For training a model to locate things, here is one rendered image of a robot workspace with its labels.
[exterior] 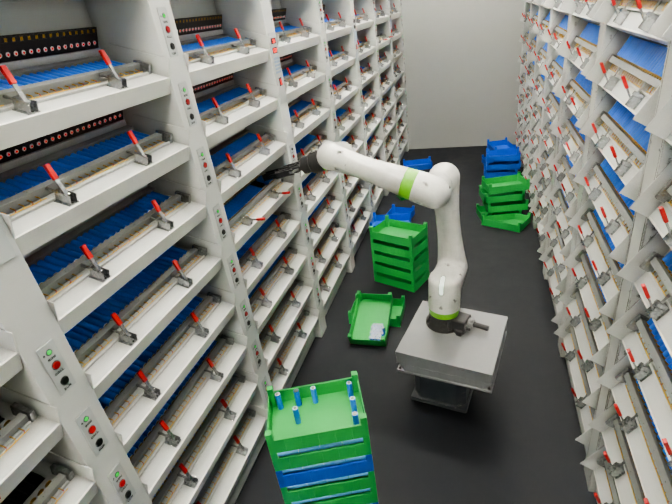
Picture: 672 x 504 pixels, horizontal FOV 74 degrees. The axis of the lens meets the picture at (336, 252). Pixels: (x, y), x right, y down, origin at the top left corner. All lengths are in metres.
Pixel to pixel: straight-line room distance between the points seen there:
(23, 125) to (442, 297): 1.45
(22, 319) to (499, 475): 1.63
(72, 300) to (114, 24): 0.76
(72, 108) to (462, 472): 1.73
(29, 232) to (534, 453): 1.82
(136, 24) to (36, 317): 0.81
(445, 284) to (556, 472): 0.80
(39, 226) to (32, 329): 0.20
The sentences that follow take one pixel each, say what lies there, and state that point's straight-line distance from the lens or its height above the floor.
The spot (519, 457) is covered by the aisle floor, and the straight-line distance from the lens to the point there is 2.04.
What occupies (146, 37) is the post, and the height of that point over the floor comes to 1.61.
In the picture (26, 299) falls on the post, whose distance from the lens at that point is 1.06.
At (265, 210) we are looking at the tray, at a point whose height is 0.92.
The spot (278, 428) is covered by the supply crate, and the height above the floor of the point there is 0.48.
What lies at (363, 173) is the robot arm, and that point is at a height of 1.06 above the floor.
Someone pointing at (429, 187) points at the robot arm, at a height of 1.01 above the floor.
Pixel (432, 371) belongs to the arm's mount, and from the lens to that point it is 1.86.
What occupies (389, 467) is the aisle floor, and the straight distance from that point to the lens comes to 1.98.
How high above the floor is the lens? 1.61
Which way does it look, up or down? 28 degrees down
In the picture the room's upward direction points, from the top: 8 degrees counter-clockwise
